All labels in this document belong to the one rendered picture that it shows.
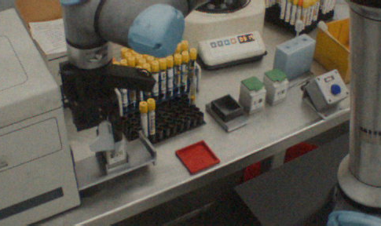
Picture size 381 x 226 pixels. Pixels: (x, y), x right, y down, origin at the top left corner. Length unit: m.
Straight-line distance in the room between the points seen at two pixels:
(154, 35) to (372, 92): 0.30
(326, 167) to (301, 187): 0.08
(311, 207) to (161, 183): 0.30
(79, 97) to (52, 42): 0.47
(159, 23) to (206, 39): 0.62
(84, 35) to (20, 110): 0.15
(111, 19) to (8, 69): 0.21
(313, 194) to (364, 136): 0.36
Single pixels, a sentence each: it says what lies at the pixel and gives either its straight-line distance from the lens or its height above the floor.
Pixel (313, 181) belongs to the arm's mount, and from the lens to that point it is 1.00.
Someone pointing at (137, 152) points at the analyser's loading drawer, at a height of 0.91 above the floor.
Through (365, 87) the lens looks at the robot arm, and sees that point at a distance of 0.59.
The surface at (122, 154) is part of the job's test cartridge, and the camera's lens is 1.01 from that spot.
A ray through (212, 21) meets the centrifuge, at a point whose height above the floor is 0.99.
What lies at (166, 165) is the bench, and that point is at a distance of 1.09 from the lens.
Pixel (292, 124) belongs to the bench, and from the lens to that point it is 1.20.
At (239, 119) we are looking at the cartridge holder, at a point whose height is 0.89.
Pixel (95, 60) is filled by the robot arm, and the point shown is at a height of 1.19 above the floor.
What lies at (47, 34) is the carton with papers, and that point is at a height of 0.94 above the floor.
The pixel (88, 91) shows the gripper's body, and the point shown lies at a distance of 0.89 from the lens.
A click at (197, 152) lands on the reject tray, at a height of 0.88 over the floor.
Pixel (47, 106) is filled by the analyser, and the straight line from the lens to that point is 0.84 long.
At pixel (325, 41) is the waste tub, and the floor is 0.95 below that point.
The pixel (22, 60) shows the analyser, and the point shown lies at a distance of 0.88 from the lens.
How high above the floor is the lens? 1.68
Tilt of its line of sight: 41 degrees down
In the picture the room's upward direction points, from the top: 2 degrees clockwise
